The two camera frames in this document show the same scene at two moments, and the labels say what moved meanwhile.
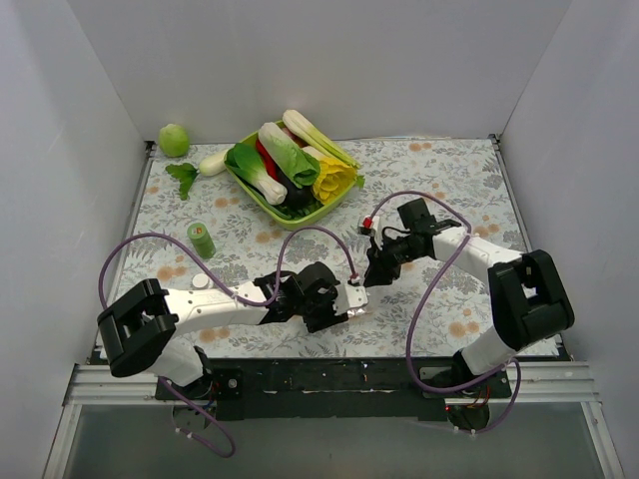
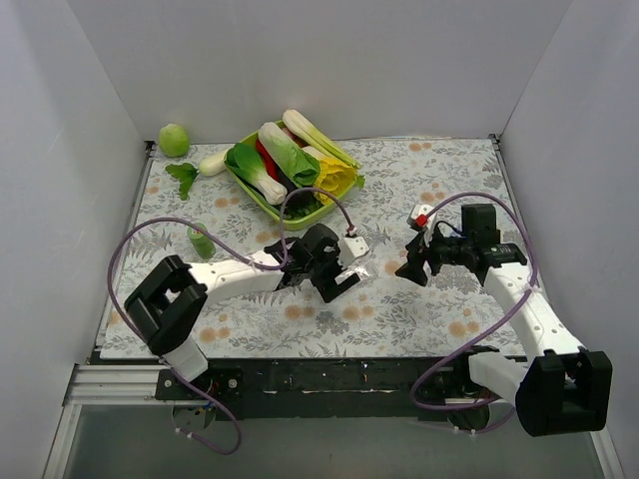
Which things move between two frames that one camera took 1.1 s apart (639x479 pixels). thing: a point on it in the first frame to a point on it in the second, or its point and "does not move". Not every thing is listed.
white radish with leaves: (185, 172) does not move
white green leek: (296, 122) does not move
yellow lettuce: (333, 179) does not move
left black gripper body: (325, 319) to (330, 278)
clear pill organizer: (355, 311) to (360, 271)
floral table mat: (195, 228) does not move
